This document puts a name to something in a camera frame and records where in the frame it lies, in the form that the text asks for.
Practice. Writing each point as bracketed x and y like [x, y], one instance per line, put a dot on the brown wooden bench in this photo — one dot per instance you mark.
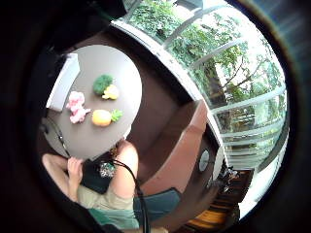
[176, 152]

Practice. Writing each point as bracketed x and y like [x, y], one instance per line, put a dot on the yellow plush lemon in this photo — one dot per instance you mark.
[111, 92]

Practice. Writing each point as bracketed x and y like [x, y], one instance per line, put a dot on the green trees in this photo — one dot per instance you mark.
[200, 42]

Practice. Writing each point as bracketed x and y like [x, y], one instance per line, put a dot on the the person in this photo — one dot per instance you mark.
[107, 199]

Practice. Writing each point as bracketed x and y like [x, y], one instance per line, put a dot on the white flat box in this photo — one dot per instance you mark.
[63, 83]

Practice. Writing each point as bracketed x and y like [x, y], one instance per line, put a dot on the green plush broccoli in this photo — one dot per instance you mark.
[102, 83]

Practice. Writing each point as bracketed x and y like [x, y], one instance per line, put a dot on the teal chair seat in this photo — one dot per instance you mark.
[158, 204]

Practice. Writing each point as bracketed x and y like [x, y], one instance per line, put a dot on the orange wooden slat bench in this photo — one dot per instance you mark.
[207, 218]

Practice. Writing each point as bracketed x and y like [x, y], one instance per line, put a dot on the pink plush toy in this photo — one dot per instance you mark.
[76, 106]

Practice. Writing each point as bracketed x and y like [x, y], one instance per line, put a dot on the plush pineapple with green leaves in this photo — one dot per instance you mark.
[103, 117]

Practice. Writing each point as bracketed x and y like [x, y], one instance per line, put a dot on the round white disc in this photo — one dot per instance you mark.
[204, 160]

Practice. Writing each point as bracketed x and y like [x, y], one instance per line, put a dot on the glass railing with metal frame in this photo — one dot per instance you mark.
[194, 93]

